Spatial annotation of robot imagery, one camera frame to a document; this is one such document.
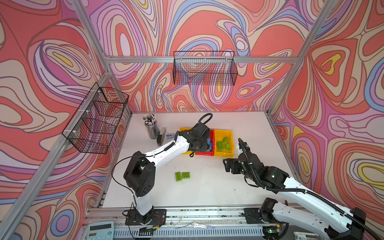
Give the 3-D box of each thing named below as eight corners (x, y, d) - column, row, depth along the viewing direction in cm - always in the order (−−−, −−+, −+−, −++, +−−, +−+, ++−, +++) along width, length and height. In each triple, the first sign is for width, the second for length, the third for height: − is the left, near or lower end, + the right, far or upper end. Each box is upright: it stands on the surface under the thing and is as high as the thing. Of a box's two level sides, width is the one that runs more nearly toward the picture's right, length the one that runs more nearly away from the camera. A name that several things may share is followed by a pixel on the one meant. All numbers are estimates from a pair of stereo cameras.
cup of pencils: (148, 139, 106) (141, 123, 92) (150, 130, 111) (144, 113, 97) (159, 139, 106) (154, 123, 92) (161, 130, 111) (156, 113, 97)
